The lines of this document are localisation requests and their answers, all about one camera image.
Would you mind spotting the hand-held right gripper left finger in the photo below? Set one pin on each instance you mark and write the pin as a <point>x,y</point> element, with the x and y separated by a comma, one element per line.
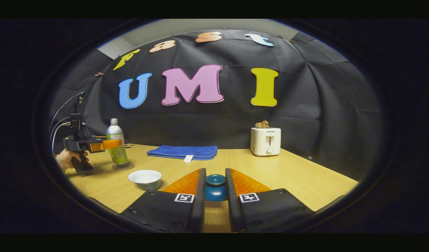
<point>198,206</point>

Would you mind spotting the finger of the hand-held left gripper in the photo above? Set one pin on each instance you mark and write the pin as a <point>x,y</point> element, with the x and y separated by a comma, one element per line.
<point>111,144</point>
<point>100,137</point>

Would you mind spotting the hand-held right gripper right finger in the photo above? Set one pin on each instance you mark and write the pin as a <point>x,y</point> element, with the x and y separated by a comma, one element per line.
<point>232,206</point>

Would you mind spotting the silver green-label water bottle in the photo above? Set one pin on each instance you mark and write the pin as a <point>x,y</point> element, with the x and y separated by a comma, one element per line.
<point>117,140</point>

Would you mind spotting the round brown coaster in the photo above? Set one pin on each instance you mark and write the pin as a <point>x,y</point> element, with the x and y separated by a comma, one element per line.
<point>125,167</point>

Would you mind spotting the white teacup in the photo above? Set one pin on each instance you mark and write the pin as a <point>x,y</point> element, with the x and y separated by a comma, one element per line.
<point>146,180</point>

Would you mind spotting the folded blue towel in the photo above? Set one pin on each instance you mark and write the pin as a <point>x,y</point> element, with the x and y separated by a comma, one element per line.
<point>181,152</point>

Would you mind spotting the white toaster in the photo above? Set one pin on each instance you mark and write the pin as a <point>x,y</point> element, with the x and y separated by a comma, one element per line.
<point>265,141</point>

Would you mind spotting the black backdrop cloth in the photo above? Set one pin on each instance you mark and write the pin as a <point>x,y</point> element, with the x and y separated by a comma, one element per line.
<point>235,122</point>

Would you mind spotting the toast slice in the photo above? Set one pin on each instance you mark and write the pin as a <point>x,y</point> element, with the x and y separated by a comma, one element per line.
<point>262,124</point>

